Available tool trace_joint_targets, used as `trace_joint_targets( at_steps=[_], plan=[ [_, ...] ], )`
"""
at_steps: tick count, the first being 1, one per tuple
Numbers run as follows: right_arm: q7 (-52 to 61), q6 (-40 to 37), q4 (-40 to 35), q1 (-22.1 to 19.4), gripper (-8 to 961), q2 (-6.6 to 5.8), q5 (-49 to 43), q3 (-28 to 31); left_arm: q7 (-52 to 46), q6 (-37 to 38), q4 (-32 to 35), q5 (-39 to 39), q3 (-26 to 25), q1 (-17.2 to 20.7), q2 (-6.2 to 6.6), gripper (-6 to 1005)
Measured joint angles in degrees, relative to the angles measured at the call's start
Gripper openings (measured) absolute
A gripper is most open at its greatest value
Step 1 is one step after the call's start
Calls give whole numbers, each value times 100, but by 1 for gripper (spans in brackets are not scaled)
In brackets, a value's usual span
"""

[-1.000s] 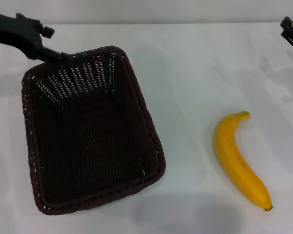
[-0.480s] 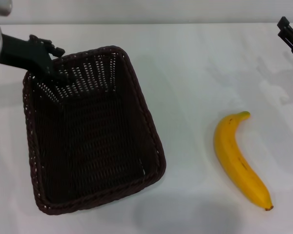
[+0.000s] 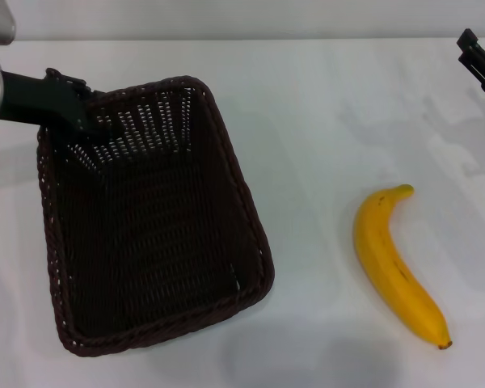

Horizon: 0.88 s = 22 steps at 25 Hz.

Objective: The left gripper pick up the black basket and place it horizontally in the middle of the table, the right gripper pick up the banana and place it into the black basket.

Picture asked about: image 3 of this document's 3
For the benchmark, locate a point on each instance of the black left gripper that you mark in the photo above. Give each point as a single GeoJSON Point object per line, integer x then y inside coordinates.
{"type": "Point", "coordinates": [32, 99]}

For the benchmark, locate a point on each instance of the dark brown woven basket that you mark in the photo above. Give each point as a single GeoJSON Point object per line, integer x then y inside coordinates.
{"type": "Point", "coordinates": [153, 226]}

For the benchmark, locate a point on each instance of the yellow banana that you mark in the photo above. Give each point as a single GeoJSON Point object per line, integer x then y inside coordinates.
{"type": "Point", "coordinates": [384, 258]}

